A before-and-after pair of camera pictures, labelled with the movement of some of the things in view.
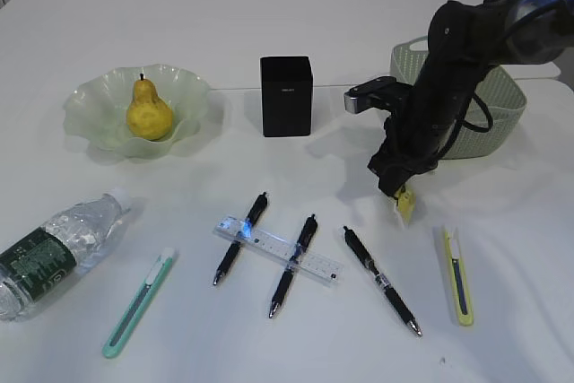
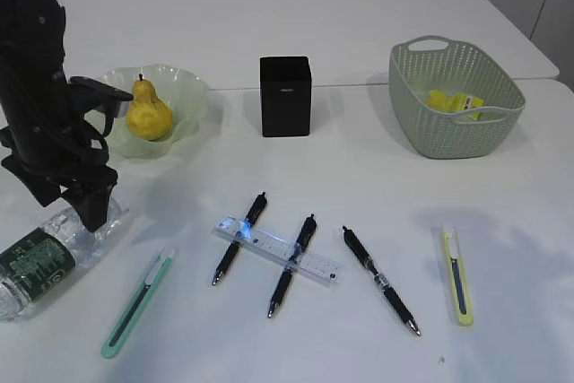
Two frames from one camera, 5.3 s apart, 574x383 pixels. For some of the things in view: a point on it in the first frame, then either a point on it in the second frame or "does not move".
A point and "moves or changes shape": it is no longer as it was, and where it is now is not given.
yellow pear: x=149 y=117 does not move
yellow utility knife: x=458 y=280 does not move
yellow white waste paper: x=405 y=198 moves or changes shape
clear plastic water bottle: x=39 y=263 does not move
